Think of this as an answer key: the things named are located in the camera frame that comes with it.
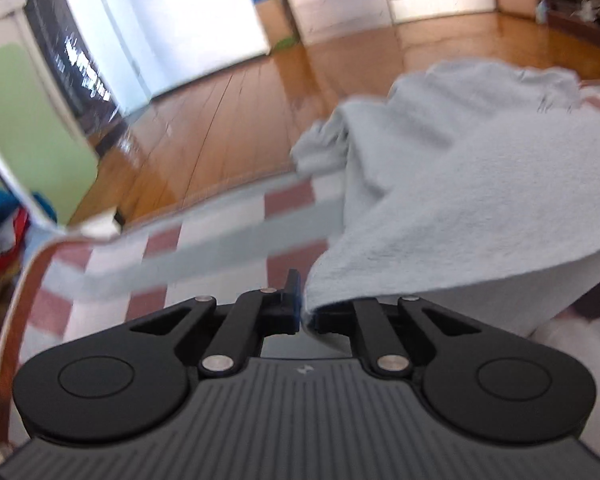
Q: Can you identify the blue and red cloth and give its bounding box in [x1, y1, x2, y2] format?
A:
[0, 184, 59, 281]

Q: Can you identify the white cabinet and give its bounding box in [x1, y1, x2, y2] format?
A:
[272, 0, 397, 47]

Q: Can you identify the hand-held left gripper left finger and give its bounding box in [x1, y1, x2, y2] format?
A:
[128, 269, 302, 378]

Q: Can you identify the green white-framed panel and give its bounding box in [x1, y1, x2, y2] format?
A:
[0, 42, 102, 235]

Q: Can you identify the checkered rug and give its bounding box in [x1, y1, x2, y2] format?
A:
[0, 80, 600, 461]

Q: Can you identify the dark glass door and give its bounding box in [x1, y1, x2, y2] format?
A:
[22, 0, 127, 122]

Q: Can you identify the light blue garment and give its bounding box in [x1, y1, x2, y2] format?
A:
[291, 60, 600, 341]

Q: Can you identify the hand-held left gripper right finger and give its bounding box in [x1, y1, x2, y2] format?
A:
[312, 296, 482, 378]

